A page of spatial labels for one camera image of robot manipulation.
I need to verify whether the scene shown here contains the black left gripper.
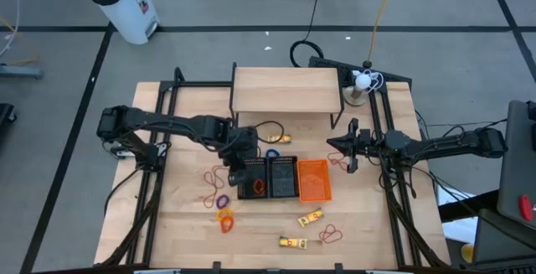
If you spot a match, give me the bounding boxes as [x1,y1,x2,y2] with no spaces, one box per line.
[217,126,260,188]

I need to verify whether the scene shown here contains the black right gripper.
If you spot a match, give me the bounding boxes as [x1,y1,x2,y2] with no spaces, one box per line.
[326,117,378,173]

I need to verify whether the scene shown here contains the black slotted plastic basket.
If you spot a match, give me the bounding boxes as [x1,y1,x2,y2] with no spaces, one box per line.
[236,156,270,201]
[266,155,301,199]

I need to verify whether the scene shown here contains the red rubber band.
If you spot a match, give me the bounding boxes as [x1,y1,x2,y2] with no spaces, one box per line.
[317,223,344,245]
[203,164,227,195]
[326,151,349,173]

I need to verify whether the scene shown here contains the yellow green crayon pack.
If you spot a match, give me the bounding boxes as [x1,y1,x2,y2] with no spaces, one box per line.
[266,133,293,145]
[296,207,326,229]
[278,235,308,250]

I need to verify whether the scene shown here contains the yellow rubber band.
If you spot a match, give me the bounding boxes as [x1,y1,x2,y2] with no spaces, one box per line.
[203,173,223,209]

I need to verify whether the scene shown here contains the orange slotted plastic basket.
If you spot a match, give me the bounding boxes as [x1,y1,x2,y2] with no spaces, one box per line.
[296,158,334,204]

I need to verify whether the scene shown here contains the white globe lamp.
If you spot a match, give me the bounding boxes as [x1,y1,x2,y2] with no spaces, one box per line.
[343,72,374,107]

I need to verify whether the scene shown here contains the wooden shelf riser black legs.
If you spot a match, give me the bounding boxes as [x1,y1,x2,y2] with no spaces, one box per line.
[229,61,346,131]

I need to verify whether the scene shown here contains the white paper sheet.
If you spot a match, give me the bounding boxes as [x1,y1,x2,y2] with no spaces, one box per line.
[437,185,478,244]

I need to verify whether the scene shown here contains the yellow cup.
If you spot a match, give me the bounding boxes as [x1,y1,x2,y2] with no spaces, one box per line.
[460,242,477,265]

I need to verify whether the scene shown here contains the grey equipment case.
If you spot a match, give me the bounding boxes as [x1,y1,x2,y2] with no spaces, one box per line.
[497,100,536,229]

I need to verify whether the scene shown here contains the dark grey case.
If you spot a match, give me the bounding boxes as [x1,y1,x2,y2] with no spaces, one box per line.
[472,209,536,266]

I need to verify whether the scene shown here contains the white trash bin black liner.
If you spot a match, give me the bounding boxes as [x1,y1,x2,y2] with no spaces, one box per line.
[75,0,161,45]

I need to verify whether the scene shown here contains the black floor object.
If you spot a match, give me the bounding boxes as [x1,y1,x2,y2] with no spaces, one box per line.
[0,102,18,125]

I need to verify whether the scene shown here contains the grey floor base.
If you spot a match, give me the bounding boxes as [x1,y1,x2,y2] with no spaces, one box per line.
[0,63,45,80]

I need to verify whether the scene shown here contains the orange coil keychain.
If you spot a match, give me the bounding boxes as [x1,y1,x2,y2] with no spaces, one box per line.
[219,215,235,235]

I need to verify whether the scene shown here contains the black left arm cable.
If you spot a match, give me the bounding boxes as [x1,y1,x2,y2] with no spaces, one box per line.
[254,120,286,145]

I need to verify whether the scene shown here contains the black aluminium table frame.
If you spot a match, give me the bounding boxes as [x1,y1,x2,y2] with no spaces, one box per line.
[100,66,451,269]

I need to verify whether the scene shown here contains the black floor cable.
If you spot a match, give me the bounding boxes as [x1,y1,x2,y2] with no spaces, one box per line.
[289,0,326,69]

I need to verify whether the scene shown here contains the yellow hanging cable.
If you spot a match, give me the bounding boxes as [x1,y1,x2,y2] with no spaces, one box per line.
[363,0,399,69]

